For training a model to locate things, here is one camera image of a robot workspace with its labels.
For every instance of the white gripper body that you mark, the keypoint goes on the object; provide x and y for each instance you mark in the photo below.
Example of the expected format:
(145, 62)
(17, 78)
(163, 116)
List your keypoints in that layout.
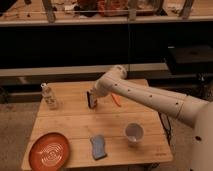
(93, 95)

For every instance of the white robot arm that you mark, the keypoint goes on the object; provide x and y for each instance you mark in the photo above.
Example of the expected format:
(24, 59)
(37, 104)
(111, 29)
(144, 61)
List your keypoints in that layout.
(191, 111)

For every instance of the blue sponge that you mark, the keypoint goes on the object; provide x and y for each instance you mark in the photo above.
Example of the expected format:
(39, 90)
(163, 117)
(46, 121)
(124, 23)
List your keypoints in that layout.
(98, 147)

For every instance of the clear plastic cup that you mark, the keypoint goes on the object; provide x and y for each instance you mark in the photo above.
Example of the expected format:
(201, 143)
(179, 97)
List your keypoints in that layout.
(134, 133)

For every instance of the orange patterned plate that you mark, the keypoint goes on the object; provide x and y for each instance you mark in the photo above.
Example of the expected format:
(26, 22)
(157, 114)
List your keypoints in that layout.
(50, 152)

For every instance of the black box on right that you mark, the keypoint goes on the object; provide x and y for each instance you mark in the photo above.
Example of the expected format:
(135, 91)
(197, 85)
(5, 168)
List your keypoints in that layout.
(190, 59)

